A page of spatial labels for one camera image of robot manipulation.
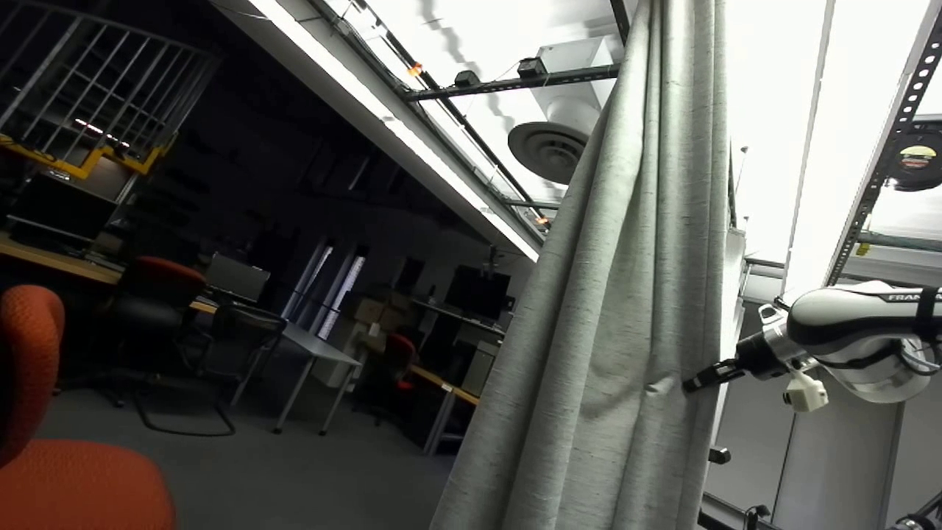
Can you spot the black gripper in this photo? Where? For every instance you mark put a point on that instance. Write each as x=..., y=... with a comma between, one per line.
x=756, y=360

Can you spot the grey fabric curtain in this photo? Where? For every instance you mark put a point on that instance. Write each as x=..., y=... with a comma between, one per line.
x=607, y=344

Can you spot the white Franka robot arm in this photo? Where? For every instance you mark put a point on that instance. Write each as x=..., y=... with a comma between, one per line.
x=863, y=333

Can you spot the black curtain rod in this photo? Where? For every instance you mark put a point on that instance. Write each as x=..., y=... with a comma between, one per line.
x=510, y=83

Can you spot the black background monitor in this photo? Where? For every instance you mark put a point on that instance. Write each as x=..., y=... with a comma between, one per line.
x=478, y=292

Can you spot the yellow edged desk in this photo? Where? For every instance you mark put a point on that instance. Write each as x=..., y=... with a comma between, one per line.
x=445, y=385

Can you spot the round ceiling air vent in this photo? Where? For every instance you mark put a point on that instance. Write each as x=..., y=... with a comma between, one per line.
x=547, y=151

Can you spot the black disc with yellow label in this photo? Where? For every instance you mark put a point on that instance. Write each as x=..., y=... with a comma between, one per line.
x=918, y=168

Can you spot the small red chair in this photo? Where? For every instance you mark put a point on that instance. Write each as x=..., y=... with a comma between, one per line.
x=403, y=345

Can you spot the perforated metal upright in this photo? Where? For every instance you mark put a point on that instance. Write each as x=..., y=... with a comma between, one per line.
x=908, y=90

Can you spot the small black ceiling sensor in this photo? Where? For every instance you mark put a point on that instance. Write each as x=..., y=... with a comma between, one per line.
x=531, y=65
x=466, y=77

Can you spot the grey table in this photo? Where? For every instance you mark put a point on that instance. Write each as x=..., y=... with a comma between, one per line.
x=320, y=345

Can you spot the long ceiling light strip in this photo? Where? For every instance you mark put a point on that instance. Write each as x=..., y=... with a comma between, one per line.
x=394, y=129

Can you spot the grey box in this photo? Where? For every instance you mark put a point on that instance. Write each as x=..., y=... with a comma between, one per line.
x=238, y=279

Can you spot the red and black office chair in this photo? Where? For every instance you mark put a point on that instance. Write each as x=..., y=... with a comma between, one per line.
x=163, y=297

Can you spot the orange chair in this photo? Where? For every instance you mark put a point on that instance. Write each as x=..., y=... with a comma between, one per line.
x=61, y=482

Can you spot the long wooden bench table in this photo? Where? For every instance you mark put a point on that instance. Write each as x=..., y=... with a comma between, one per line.
x=61, y=260

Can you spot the black camera on tripod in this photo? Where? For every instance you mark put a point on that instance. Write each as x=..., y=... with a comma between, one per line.
x=719, y=454

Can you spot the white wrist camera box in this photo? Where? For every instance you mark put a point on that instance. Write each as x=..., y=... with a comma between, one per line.
x=806, y=394

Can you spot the yellow metal frame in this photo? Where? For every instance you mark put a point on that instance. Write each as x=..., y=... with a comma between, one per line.
x=30, y=149

